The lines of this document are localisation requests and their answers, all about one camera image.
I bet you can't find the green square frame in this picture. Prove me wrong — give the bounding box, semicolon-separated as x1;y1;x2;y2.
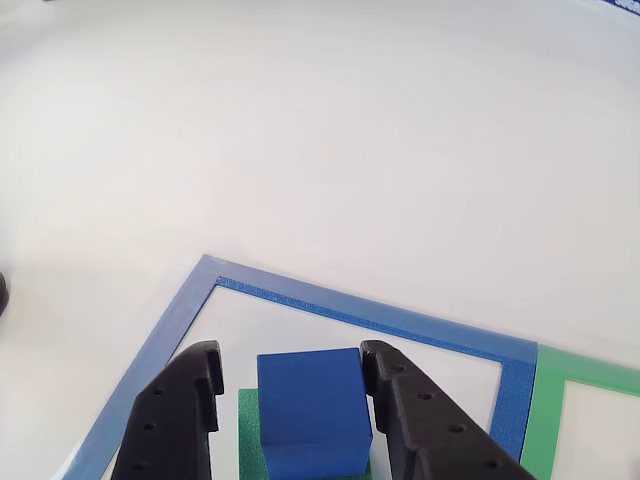
519;343;640;480

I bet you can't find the blue square frame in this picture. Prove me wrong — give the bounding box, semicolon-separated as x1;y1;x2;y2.
59;253;539;480

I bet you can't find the green block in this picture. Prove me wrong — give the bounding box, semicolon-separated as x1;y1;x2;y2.
237;388;374;480

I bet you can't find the small blue block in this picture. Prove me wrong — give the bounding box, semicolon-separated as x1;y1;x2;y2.
256;348;375;480

